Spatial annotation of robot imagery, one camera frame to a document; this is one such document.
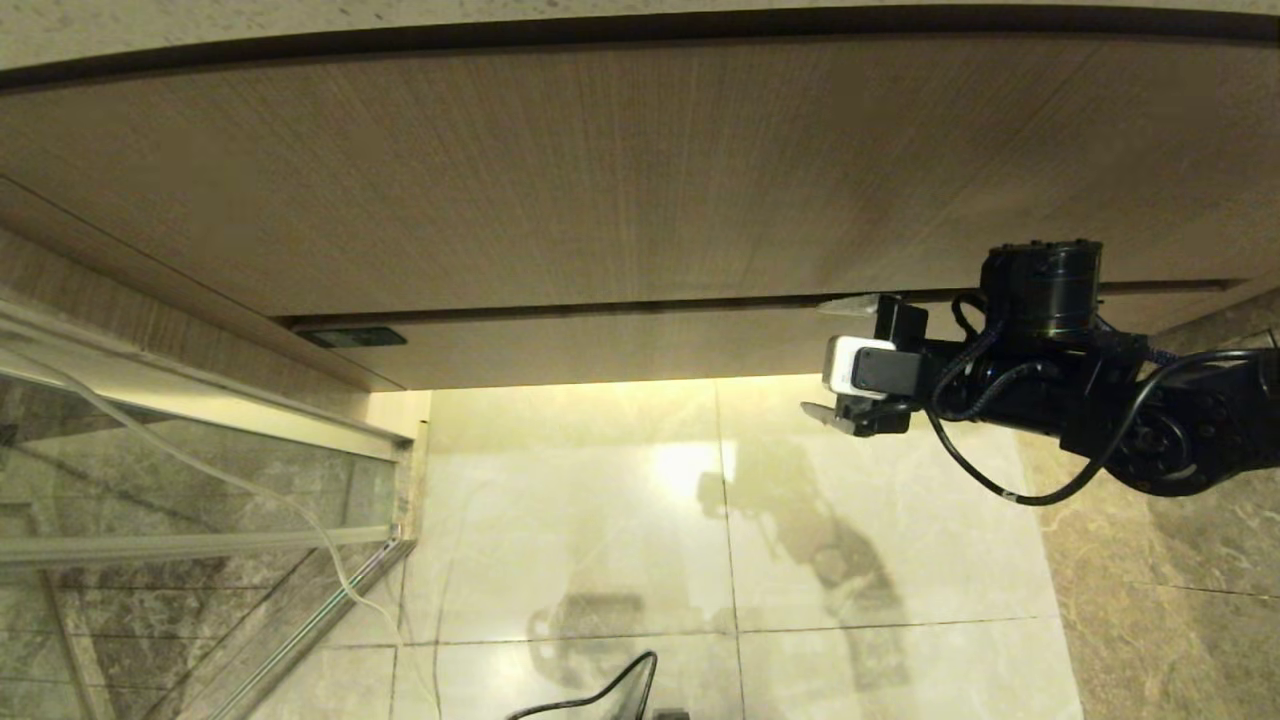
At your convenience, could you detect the light wooden drawer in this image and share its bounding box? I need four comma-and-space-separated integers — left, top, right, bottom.
285, 280, 1241, 391

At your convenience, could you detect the light wooden vanity cabinet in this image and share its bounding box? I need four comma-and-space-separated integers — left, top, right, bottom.
0, 10, 1280, 393

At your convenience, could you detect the dark rectangular plate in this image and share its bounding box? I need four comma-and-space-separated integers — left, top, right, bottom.
298, 327, 408, 349

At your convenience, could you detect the speckled stone countertop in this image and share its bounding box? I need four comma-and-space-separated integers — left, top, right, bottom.
0, 0, 1280, 79

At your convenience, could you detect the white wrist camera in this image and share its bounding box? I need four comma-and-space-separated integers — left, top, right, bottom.
822, 336, 923, 399

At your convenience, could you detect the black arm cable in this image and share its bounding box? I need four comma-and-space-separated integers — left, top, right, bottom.
925, 348, 1280, 507

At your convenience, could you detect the black base cable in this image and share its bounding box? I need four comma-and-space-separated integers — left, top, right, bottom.
505, 652, 659, 720

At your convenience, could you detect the thin white cable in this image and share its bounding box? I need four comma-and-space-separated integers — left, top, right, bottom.
0, 340, 443, 720

